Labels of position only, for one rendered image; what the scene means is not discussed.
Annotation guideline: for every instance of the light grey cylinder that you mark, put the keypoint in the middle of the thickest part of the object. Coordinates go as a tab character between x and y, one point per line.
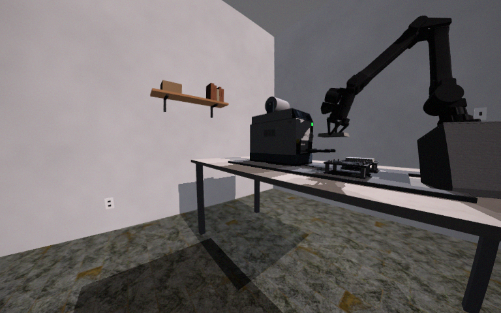
278	104

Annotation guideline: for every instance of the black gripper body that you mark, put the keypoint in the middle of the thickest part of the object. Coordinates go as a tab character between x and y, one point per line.
342	115

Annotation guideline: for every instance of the white multi-well plate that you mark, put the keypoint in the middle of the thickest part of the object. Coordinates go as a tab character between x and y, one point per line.
360	159

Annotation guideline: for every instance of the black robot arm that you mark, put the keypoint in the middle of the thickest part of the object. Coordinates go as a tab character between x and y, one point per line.
446	101

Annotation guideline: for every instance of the white well plate with black square wells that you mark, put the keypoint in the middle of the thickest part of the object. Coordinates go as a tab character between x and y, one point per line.
337	134

